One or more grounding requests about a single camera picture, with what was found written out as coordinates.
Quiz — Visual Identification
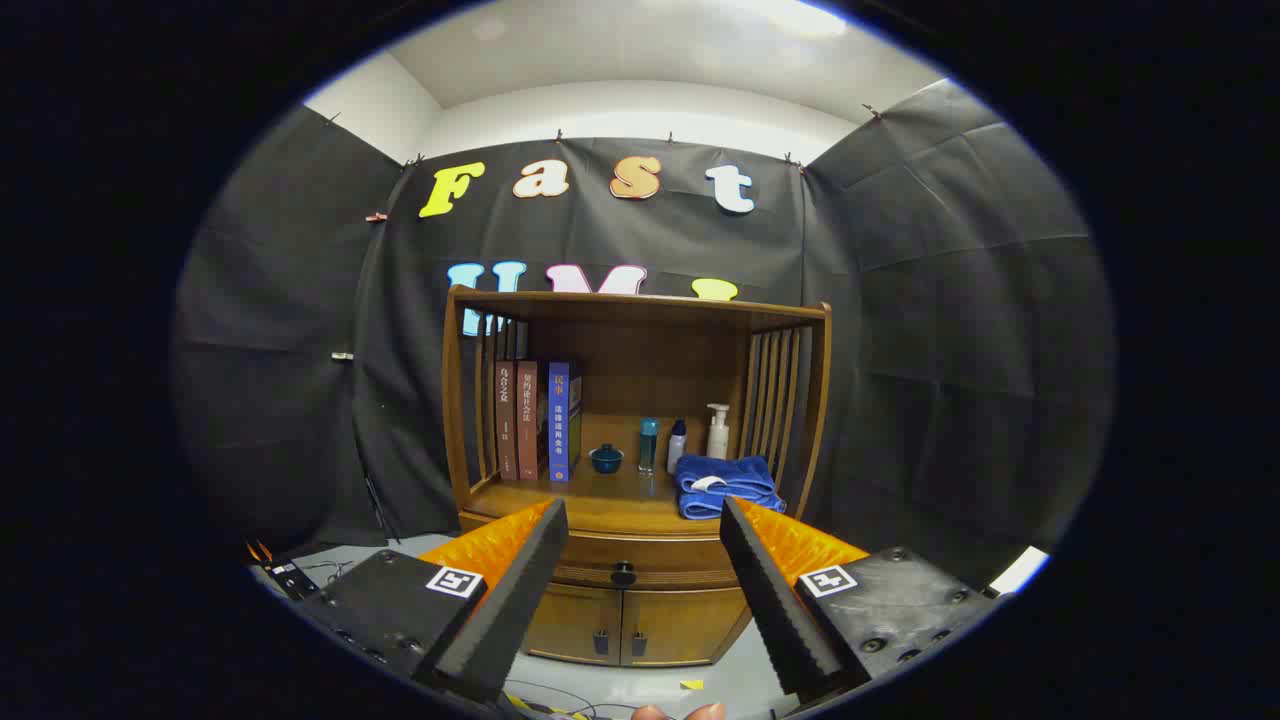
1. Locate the wooden cabinet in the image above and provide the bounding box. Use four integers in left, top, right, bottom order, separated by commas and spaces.
442, 285, 833, 669

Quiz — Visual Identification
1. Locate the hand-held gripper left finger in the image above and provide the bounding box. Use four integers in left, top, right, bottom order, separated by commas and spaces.
300, 498, 569, 703

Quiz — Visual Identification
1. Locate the reddish brown book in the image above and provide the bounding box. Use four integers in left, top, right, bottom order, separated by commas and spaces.
515, 360, 548, 481

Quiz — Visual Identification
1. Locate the black power strip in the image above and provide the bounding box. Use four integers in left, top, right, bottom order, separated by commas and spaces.
245, 540, 321, 601

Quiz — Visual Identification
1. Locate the blue folded towel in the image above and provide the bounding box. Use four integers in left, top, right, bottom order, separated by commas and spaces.
674, 455, 788, 521

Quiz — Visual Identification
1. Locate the wooden countertop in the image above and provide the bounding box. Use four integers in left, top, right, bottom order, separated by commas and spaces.
468, 415, 791, 538

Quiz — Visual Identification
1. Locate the blue book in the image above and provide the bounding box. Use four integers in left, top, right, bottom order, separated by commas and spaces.
548, 361, 583, 484

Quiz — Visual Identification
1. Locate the dark brown book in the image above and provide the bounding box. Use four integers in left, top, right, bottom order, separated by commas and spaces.
495, 360, 519, 481

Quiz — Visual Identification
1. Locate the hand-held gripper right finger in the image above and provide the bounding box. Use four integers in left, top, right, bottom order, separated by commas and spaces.
718, 496, 1001, 703

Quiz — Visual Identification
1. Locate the black floor cable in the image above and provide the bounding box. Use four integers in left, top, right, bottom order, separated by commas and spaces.
505, 680, 641, 720

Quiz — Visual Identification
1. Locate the wooden drawer with black knob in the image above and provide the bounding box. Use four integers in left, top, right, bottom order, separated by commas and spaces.
458, 510, 746, 591

